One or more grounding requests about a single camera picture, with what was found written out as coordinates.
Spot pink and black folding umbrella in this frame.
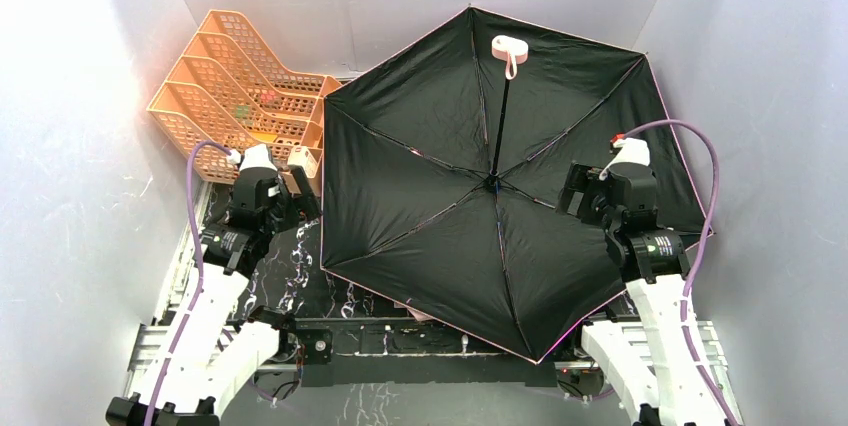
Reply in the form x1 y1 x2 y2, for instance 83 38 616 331
320 7 706 363

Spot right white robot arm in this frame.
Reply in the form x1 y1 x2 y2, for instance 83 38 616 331
557 162 733 425

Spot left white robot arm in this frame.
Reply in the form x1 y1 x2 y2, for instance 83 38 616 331
105 166 321 425

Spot small white red box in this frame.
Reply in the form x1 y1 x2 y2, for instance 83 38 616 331
286 146 320 179

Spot orange plastic file organizer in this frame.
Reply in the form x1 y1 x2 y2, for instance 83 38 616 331
147 10 342 193

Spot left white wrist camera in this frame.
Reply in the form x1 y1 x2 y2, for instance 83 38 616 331
226 144 278 172

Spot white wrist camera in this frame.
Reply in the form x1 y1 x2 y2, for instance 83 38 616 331
599 134 651 180
226 144 278 172

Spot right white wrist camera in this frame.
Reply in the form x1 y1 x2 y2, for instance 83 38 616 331
599 134 651 180

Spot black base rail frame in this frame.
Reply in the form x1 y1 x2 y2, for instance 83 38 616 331
125 316 730 404

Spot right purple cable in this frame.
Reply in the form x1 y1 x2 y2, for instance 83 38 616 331
619 119 741 426

